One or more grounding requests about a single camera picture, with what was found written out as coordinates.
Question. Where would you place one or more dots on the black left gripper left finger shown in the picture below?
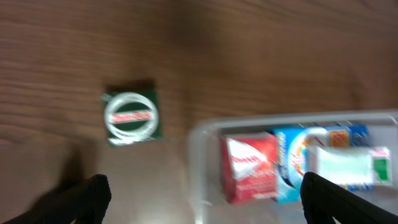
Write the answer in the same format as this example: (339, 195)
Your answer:
(86, 202)

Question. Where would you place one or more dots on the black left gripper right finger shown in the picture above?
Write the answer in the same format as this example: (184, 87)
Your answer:
(327, 203)

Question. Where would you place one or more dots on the white green Panadol box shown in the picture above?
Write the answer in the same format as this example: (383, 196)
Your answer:
(352, 167)

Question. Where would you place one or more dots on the blue Koolfever box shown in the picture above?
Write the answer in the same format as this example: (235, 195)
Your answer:
(292, 148)

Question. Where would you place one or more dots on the red Panadol box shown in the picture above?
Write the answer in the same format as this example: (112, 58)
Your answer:
(249, 167)

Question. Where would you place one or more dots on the green Zam-Buk box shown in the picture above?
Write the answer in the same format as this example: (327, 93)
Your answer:
(131, 112)

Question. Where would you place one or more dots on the clear plastic container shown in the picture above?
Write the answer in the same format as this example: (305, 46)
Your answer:
(209, 204)

